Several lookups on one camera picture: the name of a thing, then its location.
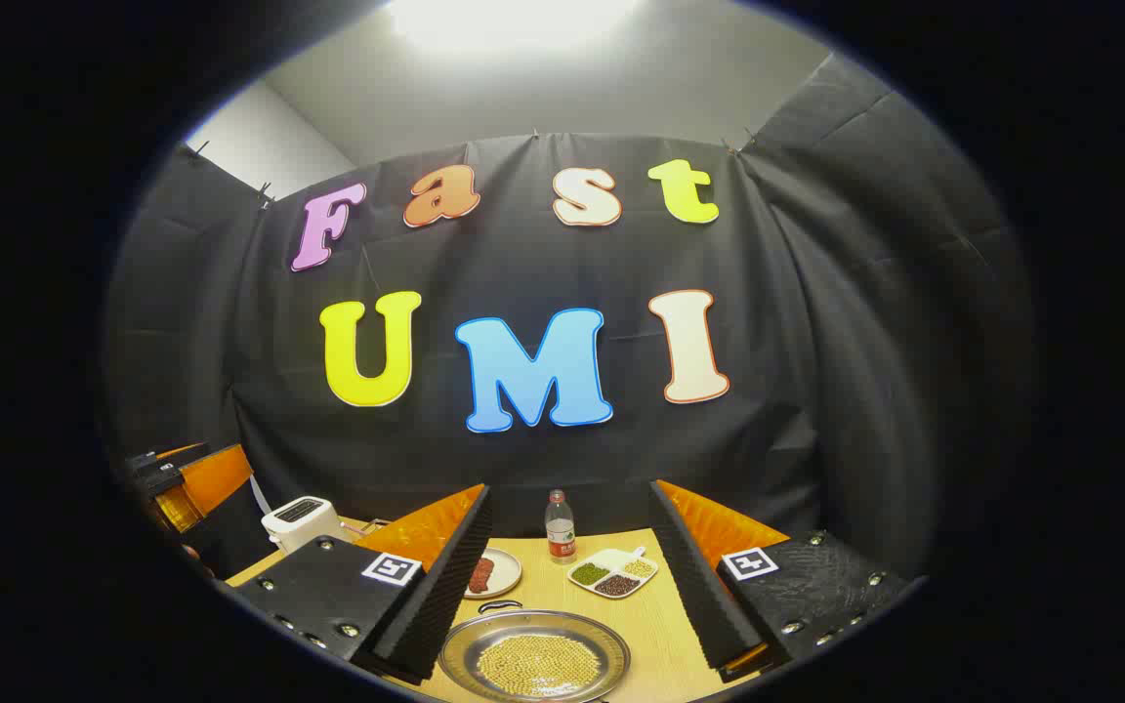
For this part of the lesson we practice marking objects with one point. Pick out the white toaster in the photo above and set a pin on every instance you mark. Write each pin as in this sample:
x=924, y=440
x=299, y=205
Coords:
x=304, y=522

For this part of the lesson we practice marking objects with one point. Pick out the stainless steel pot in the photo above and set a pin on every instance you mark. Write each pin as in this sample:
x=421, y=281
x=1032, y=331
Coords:
x=460, y=659

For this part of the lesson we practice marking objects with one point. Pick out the black backdrop cloth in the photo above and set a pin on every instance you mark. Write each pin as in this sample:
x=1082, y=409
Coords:
x=797, y=342

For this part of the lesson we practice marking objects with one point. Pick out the round white plate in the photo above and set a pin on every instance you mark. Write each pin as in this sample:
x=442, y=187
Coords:
x=506, y=574

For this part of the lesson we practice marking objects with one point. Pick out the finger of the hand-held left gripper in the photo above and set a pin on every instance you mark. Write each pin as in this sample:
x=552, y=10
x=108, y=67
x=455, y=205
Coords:
x=221, y=478
x=154, y=474

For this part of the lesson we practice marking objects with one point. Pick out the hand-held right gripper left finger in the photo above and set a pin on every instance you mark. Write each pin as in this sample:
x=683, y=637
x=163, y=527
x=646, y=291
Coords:
x=445, y=596

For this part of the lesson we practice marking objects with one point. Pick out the pile of soybeans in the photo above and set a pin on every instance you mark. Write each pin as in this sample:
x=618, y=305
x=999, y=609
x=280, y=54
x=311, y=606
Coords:
x=538, y=666

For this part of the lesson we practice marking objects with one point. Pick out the white divided bean dish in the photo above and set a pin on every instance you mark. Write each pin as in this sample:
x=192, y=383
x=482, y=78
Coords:
x=611, y=573

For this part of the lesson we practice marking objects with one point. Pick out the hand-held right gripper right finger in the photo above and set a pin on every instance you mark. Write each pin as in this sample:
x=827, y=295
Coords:
x=709, y=605

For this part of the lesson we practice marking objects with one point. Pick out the clear plastic water bottle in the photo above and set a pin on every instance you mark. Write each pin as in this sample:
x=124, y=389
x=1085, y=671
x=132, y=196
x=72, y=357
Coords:
x=561, y=532

